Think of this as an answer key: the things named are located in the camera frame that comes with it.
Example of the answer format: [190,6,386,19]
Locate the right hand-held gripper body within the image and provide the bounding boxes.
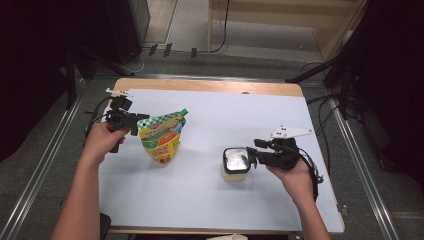
[256,124,314,172]

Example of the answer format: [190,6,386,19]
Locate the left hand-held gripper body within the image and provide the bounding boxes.
[105,87,136,154]

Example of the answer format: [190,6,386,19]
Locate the yellow spout pouch green cap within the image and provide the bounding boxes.
[137,108,189,167]

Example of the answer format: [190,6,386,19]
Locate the person's left hand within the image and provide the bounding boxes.
[81,121,131,165]

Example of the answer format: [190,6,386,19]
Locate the person's right hand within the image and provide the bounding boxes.
[266,159,316,208]

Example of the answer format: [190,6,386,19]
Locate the black metal stand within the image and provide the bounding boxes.
[61,43,134,111]

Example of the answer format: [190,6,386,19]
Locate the black cabinet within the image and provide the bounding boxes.
[104,0,151,64]

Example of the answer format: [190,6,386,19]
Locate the black seat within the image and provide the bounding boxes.
[99,213,113,240]

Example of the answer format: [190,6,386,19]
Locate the dark curtain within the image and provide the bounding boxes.
[343,0,424,184]
[0,0,111,161]

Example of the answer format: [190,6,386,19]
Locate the left hand-held gripper black cable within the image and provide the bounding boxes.
[84,96,114,139]

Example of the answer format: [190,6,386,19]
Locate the white floor cable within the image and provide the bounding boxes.
[119,49,148,75]

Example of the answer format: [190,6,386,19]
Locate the black floor cables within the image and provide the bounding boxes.
[301,61,344,168]

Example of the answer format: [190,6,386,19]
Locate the metal floor rail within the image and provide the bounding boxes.
[94,72,289,83]
[328,96,401,240]
[0,83,86,240]

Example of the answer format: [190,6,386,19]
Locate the light wooden frame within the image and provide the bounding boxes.
[206,0,369,63]

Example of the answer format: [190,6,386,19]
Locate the hanging black cable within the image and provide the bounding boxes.
[196,0,231,54]

